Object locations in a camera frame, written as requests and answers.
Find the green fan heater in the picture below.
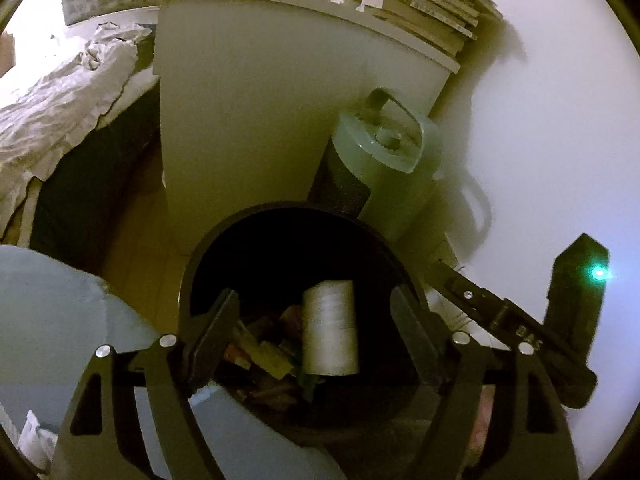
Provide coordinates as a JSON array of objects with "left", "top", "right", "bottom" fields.
[{"left": 307, "top": 87, "right": 443, "bottom": 241}]

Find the white cabinet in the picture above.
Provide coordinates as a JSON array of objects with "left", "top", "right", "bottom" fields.
[{"left": 149, "top": 0, "right": 461, "bottom": 256}]

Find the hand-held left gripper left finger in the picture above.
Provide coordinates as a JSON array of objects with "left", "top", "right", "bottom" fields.
[{"left": 50, "top": 288, "right": 241, "bottom": 480}]

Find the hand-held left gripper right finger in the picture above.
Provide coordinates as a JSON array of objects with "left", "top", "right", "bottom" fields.
[{"left": 389, "top": 284, "right": 576, "bottom": 480}]

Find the white cable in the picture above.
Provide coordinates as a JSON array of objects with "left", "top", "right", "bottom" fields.
[{"left": 440, "top": 170, "right": 493, "bottom": 248}]

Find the dark bed base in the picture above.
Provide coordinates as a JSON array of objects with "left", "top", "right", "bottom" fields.
[{"left": 27, "top": 77, "right": 163, "bottom": 261}]

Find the yellow wrapper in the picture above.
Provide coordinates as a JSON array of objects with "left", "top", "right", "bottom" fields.
[{"left": 257, "top": 342, "right": 293, "bottom": 378}]

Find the stack of books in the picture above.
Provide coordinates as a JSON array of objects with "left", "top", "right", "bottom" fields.
[{"left": 327, "top": 0, "right": 503, "bottom": 58}]

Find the white paper roll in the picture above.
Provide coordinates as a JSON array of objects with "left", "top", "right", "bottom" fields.
[{"left": 301, "top": 280, "right": 361, "bottom": 377}]

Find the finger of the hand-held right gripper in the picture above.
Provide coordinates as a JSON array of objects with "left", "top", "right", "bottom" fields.
[{"left": 425, "top": 259, "right": 508, "bottom": 333}]

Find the bed with crumpled sheets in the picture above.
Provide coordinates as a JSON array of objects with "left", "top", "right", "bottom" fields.
[{"left": 0, "top": 22, "right": 153, "bottom": 231}]

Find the black trash bin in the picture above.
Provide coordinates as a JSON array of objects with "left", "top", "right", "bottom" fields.
[{"left": 179, "top": 201, "right": 441, "bottom": 446}]

